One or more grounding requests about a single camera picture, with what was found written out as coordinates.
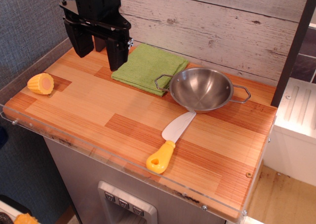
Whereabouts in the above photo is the clear acrylic edge guard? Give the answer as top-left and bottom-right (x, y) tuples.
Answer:
(0, 105), (246, 224)

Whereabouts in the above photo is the dark wooden post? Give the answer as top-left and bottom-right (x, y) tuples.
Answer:
(271, 0), (316, 107)
(94, 36), (106, 52)

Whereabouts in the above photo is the stainless steel two-handled bowl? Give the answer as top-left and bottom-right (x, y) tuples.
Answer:
(155, 67), (251, 113)

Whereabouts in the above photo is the yellow handled toy knife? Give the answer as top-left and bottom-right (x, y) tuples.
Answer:
(146, 112), (197, 174)

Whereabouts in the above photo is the dark wooden left post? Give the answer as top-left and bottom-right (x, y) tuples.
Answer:
(94, 36), (106, 52)

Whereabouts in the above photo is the green folded cloth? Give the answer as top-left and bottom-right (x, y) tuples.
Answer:
(111, 44), (189, 96)

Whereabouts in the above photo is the dark wooden right post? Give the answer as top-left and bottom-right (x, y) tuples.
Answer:
(271, 0), (316, 107)

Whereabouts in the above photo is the yellow toy corn piece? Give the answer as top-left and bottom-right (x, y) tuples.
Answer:
(27, 73), (54, 95)

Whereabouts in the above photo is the silver toy fridge cabinet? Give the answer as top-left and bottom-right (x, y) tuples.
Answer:
(45, 138), (225, 224)

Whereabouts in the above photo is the yellow toy corn on floor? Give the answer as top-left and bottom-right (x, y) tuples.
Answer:
(13, 213), (39, 224)

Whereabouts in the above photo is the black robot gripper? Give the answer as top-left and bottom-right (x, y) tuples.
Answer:
(59, 0), (132, 71)

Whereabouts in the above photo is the white toy sink unit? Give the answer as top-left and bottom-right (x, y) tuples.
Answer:
(263, 23), (316, 186)

